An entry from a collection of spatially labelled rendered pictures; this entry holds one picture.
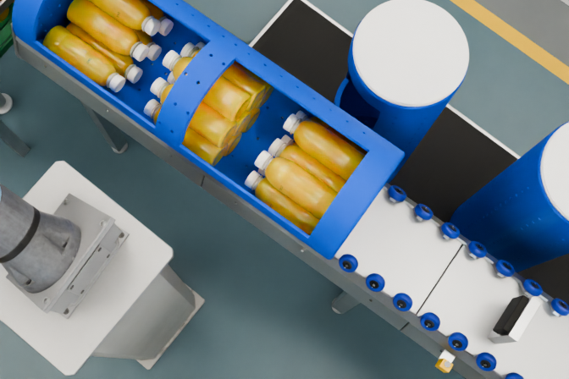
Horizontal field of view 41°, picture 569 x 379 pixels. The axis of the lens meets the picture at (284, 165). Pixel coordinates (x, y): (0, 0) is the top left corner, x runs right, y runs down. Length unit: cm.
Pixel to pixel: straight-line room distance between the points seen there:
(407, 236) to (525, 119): 128
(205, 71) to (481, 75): 164
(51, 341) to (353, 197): 66
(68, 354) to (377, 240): 74
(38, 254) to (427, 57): 99
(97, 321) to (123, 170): 131
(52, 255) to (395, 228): 81
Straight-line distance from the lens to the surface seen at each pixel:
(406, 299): 176
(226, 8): 302
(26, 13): 176
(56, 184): 165
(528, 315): 173
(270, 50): 279
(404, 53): 185
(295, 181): 161
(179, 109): 160
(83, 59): 180
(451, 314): 184
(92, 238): 145
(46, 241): 144
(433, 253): 185
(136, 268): 159
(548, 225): 193
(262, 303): 271
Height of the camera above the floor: 270
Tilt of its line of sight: 75 degrees down
